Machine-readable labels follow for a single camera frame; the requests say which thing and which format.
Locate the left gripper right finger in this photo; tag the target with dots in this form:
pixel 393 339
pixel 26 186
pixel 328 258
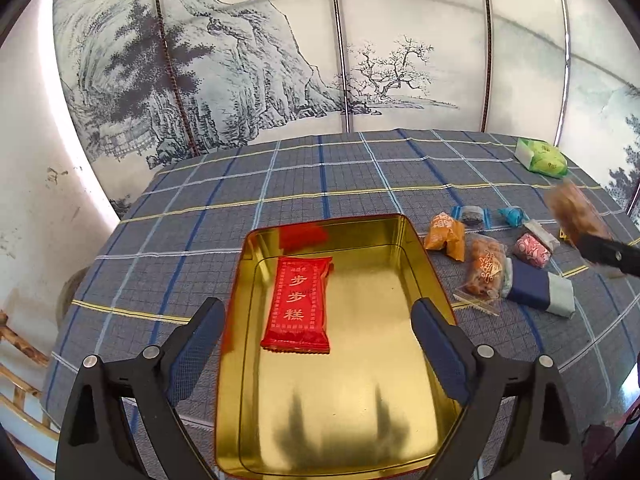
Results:
pixel 541 441

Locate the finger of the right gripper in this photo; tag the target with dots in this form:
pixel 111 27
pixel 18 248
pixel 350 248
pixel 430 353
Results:
pixel 610 253

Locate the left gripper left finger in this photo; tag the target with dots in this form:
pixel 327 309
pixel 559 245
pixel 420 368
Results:
pixel 96 441

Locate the brown snack bag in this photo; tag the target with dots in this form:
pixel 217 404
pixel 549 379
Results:
pixel 575 214

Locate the grey snack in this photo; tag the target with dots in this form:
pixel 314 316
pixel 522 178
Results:
pixel 545 237

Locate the clear fried snack bag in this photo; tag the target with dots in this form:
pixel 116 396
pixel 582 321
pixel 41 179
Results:
pixel 482 286

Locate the orange snack packet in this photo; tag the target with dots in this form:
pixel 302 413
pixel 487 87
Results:
pixel 447 234

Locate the plaid blue grey tablecloth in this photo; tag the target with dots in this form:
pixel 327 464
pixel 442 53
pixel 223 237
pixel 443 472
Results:
pixel 181 240

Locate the pink wrapped snack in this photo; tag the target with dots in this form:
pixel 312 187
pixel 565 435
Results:
pixel 530 250

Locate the navy white snack packet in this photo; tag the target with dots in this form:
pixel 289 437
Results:
pixel 538 289

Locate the teal wrapped candy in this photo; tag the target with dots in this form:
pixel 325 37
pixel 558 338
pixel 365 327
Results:
pixel 514 216

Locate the green tissue pack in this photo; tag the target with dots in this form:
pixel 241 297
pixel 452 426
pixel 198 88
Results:
pixel 541 157

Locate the wooden chair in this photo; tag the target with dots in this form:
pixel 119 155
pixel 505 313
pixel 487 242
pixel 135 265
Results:
pixel 28 426

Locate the blue-ended dark candy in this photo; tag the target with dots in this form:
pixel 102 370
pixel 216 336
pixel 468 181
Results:
pixel 472 215

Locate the gold red snack tin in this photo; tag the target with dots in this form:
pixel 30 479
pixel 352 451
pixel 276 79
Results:
pixel 371 407

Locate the red snack packet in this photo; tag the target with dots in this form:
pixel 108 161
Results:
pixel 297 315

